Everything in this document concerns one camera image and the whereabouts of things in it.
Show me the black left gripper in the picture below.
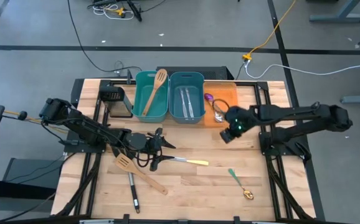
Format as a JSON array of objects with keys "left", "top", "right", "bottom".
[{"left": 145, "top": 127, "right": 177, "bottom": 172}]

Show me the yellow-handled knife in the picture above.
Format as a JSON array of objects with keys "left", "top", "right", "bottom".
[{"left": 167, "top": 156, "right": 209, "bottom": 167}]

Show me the wooden slotted spatula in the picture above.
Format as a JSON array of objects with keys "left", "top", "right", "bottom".
[
  {"left": 114, "top": 152, "right": 169, "bottom": 196},
  {"left": 141, "top": 68, "right": 168, "bottom": 118}
]

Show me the purple iridescent spoon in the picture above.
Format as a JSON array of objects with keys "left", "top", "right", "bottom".
[{"left": 204, "top": 92, "right": 220, "bottom": 114}]

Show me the black slotted spatula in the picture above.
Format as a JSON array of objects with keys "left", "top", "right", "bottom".
[{"left": 111, "top": 146, "right": 141, "bottom": 214}]

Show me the gold spoon green handle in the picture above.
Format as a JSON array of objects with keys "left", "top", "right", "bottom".
[{"left": 227, "top": 168, "right": 255, "bottom": 200}]

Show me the orange plastic bin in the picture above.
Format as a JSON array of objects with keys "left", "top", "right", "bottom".
[{"left": 203, "top": 81, "right": 239, "bottom": 128}]

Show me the blue plastic bin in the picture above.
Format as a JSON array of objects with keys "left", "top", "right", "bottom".
[{"left": 169, "top": 71, "right": 206, "bottom": 124}]

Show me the black computer case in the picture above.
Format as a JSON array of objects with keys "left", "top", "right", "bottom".
[{"left": 156, "top": 66, "right": 235, "bottom": 81}]

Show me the green plastic bin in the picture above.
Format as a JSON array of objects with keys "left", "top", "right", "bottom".
[{"left": 131, "top": 70, "right": 170, "bottom": 124}]

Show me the metal box grater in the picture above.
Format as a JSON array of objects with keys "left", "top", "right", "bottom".
[{"left": 98, "top": 85, "right": 133, "bottom": 118}]

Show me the black floor stand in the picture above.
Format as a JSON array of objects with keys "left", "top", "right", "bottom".
[{"left": 0, "top": 157, "right": 62, "bottom": 224}]

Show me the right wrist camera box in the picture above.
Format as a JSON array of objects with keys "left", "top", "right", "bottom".
[{"left": 219, "top": 128, "right": 234, "bottom": 144}]

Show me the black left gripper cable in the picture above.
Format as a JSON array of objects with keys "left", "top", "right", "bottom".
[{"left": 135, "top": 151, "right": 152, "bottom": 168}]

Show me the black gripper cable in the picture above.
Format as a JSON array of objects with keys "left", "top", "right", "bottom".
[
  {"left": 135, "top": 151, "right": 152, "bottom": 168},
  {"left": 211, "top": 98, "right": 230, "bottom": 113}
]

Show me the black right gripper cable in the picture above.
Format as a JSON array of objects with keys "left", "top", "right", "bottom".
[{"left": 211, "top": 98, "right": 230, "bottom": 113}]

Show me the black aluminium table frame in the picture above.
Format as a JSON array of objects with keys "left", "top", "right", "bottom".
[{"left": 50, "top": 77, "right": 326, "bottom": 224}]

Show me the white floor cable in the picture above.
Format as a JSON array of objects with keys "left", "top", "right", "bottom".
[{"left": 245, "top": 58, "right": 360, "bottom": 80}]

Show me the yellow floor cable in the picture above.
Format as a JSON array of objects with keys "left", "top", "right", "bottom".
[{"left": 242, "top": 0, "right": 298, "bottom": 62}]

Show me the black floor cable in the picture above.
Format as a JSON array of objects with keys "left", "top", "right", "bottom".
[{"left": 67, "top": 0, "right": 143, "bottom": 74}]

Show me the yellow cord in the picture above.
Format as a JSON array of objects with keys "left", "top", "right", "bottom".
[{"left": 4, "top": 110, "right": 69, "bottom": 134}]

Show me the tangled floor cable bundle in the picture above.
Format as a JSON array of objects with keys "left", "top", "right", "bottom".
[{"left": 88, "top": 0, "right": 143, "bottom": 22}]

